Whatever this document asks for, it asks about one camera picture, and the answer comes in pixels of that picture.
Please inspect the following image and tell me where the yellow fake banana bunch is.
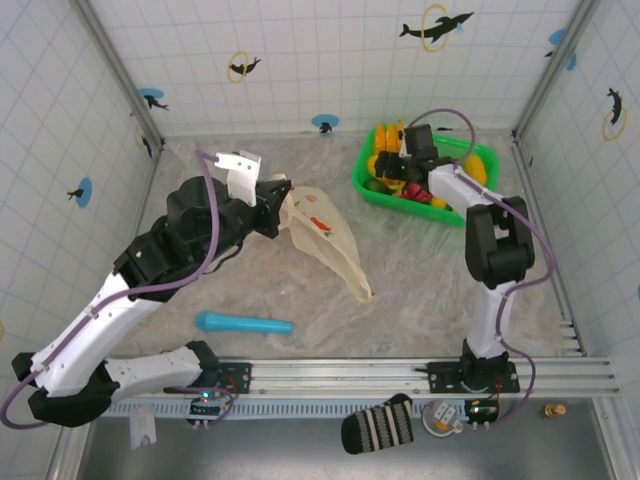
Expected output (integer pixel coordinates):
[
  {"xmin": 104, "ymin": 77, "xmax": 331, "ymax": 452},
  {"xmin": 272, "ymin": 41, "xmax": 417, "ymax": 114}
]
[{"xmin": 372, "ymin": 119, "xmax": 409, "ymax": 154}]

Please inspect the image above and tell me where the red fake bell pepper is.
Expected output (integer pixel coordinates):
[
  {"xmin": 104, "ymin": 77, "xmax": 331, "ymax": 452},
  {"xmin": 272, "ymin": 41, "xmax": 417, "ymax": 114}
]
[{"xmin": 402, "ymin": 182, "xmax": 434, "ymax": 204}]

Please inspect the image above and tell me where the beige cloth bag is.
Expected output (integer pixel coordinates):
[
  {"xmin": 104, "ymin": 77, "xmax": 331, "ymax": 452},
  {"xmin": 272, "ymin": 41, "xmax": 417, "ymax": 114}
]
[{"xmin": 269, "ymin": 172, "xmax": 375, "ymax": 305}]

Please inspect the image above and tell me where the green plastic basket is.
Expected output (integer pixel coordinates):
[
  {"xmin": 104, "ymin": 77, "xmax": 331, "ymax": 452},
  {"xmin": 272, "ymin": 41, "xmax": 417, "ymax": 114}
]
[{"xmin": 351, "ymin": 125, "xmax": 503, "ymax": 229}]

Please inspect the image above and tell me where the blue circle penguin sticker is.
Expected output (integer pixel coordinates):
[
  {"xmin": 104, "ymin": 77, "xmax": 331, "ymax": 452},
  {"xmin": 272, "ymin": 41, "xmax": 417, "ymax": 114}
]
[{"xmin": 310, "ymin": 113, "xmax": 340, "ymax": 135}]

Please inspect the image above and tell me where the teal plastic toy cylinder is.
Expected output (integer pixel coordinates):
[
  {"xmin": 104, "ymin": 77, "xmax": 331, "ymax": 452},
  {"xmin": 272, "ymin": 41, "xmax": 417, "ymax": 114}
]
[{"xmin": 194, "ymin": 311, "xmax": 294, "ymax": 336}]

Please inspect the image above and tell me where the blue circle seal sticker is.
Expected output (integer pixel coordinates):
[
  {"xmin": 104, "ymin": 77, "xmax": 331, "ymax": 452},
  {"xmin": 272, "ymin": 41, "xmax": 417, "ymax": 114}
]
[{"xmin": 67, "ymin": 177, "xmax": 94, "ymax": 208}]

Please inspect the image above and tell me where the blue circle shark sticker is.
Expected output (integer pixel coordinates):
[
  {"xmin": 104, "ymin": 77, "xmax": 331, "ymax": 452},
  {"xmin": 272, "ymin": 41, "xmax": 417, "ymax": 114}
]
[{"xmin": 137, "ymin": 87, "xmax": 170, "ymax": 112}]

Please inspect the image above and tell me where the blue patch whale sticker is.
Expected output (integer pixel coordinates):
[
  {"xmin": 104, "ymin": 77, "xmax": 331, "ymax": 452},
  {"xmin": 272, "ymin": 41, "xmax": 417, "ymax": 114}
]
[{"xmin": 544, "ymin": 27, "xmax": 579, "ymax": 71}]

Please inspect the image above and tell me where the white paper tag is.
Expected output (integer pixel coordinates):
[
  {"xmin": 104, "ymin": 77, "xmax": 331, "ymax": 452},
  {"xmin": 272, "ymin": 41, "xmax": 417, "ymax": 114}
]
[{"xmin": 128, "ymin": 405, "xmax": 158, "ymax": 451}]

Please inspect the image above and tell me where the black and white striped sock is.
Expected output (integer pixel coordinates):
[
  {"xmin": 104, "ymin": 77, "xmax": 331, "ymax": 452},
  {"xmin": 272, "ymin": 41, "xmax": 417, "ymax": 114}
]
[{"xmin": 340, "ymin": 393, "xmax": 415, "ymax": 456}]

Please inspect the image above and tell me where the white round disc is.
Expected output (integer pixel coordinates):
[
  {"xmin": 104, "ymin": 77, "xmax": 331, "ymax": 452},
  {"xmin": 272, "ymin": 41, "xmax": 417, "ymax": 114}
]
[{"xmin": 421, "ymin": 401, "xmax": 464, "ymax": 439}]

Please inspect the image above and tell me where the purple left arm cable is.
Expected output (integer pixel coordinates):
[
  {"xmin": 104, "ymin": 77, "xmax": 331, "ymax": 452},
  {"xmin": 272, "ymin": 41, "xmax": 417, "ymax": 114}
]
[{"xmin": 0, "ymin": 149, "xmax": 224, "ymax": 431}]

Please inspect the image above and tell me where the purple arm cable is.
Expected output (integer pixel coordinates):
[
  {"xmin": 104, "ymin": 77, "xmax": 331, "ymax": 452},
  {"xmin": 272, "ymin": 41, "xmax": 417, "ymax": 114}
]
[
  {"xmin": 0, "ymin": 149, "xmax": 224, "ymax": 431},
  {"xmin": 405, "ymin": 108, "xmax": 557, "ymax": 429}
]

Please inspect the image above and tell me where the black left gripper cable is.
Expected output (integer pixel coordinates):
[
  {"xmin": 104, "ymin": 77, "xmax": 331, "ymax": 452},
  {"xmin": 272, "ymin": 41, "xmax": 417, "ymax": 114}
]
[{"xmin": 212, "ymin": 238, "xmax": 247, "ymax": 275}]

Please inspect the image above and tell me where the yellow ring seal sticker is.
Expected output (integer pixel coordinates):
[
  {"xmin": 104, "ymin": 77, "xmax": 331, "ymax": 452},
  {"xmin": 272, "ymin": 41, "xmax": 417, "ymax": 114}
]
[{"xmin": 134, "ymin": 124, "xmax": 154, "ymax": 159}]

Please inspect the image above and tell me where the small dolphin ring sticker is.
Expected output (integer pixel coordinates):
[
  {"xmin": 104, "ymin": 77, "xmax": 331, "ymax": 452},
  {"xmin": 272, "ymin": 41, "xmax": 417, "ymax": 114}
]
[{"xmin": 227, "ymin": 49, "xmax": 263, "ymax": 84}]

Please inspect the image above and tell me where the large dolphin ring sticker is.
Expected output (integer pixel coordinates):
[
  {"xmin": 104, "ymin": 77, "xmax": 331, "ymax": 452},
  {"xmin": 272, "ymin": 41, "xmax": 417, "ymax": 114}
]
[{"xmin": 398, "ymin": 3, "xmax": 475, "ymax": 54}]

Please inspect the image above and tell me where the aluminium corner post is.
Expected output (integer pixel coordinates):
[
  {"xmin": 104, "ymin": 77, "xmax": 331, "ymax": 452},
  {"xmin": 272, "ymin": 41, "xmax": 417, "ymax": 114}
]
[
  {"xmin": 74, "ymin": 0, "xmax": 166, "ymax": 151},
  {"xmin": 513, "ymin": 0, "xmax": 601, "ymax": 139}
]

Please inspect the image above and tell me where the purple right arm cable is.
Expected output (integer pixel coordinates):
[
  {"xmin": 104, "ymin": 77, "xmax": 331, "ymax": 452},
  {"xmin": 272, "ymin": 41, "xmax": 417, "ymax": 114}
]
[{"xmin": 405, "ymin": 108, "xmax": 557, "ymax": 429}]

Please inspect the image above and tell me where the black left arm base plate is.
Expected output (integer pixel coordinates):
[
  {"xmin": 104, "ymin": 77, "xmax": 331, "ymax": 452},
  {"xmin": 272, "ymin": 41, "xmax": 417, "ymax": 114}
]
[{"xmin": 215, "ymin": 360, "xmax": 254, "ymax": 396}]

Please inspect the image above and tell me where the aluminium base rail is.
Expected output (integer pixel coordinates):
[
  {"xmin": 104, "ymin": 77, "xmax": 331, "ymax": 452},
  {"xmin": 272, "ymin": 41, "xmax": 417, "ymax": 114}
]
[{"xmin": 107, "ymin": 355, "xmax": 621, "ymax": 401}]

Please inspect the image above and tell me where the aluminium side rail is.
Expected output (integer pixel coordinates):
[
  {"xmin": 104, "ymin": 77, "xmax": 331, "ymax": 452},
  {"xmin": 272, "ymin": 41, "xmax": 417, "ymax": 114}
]
[{"xmin": 512, "ymin": 130, "xmax": 587, "ymax": 357}]

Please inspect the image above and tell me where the white slotted cable duct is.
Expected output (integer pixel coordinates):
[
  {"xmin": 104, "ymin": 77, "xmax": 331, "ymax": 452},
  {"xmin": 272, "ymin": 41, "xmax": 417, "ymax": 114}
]
[{"xmin": 107, "ymin": 399, "xmax": 471, "ymax": 420}]

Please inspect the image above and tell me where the upright dolphin ring sticker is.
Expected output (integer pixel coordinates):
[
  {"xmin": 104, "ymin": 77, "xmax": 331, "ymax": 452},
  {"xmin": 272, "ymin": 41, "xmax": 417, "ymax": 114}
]
[{"xmin": 601, "ymin": 87, "xmax": 629, "ymax": 142}]

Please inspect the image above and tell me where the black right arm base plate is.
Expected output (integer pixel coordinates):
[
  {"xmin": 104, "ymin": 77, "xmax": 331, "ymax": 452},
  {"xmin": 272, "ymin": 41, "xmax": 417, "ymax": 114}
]
[{"xmin": 427, "ymin": 360, "xmax": 521, "ymax": 396}]

